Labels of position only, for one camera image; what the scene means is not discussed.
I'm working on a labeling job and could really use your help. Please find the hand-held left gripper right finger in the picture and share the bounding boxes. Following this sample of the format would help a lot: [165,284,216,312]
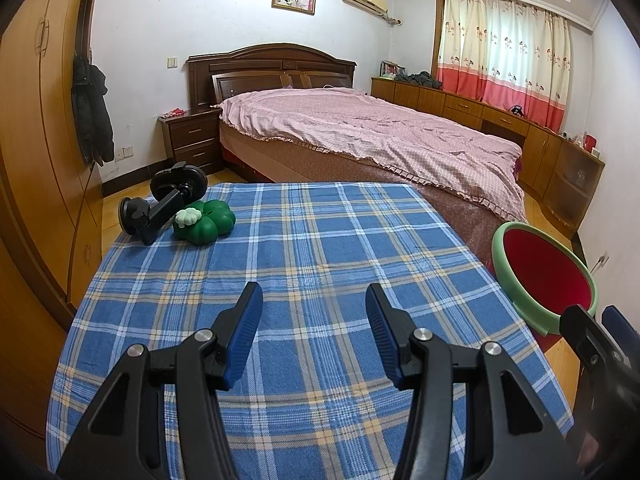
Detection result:
[365,283,583,480]

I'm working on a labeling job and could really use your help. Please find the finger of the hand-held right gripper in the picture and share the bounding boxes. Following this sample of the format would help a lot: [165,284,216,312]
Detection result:
[558,304,640,391]
[601,305,640,356]

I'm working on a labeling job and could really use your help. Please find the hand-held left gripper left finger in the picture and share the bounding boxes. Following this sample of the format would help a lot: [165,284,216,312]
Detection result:
[56,281,264,480]

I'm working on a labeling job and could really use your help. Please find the red bin with green rim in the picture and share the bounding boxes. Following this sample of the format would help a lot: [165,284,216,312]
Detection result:
[491,221,599,338]

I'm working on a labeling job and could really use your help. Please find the blue plaid cloth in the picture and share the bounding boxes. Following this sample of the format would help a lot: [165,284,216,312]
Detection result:
[46,181,576,480]

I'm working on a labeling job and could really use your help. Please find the green clover toy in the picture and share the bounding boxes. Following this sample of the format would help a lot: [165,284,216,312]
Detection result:
[172,200,237,246]

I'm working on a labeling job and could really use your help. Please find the wooden corner shelf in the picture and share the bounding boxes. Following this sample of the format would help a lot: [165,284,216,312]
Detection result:
[542,137,606,233]

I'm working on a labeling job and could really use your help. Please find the black phone holder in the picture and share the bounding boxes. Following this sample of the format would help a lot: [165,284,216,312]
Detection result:
[118,161,208,247]

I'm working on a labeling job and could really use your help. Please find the dark wooden nightstand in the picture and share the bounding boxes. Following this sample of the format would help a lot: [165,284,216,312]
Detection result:
[157,106,224,178]

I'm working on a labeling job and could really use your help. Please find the pink checked quilt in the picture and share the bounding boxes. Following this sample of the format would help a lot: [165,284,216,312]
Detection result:
[210,86,530,225]

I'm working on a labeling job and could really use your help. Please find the long wooden cabinet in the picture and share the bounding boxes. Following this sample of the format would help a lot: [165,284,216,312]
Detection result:
[370,76,563,201]

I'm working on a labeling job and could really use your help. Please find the dark clothes pile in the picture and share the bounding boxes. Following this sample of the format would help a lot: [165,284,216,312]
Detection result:
[392,71,443,90]

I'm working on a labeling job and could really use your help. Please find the black jacket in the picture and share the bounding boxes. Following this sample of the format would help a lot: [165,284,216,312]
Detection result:
[70,50,116,166]

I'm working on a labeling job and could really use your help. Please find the dark wooden bed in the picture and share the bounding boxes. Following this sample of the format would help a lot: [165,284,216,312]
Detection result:
[186,42,531,281]

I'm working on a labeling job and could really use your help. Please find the cream and red curtain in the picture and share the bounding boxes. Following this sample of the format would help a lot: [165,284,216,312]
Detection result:
[436,0,573,136]

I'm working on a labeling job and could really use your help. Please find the light wooden wardrobe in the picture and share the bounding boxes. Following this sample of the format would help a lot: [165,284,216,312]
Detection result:
[0,0,108,466]

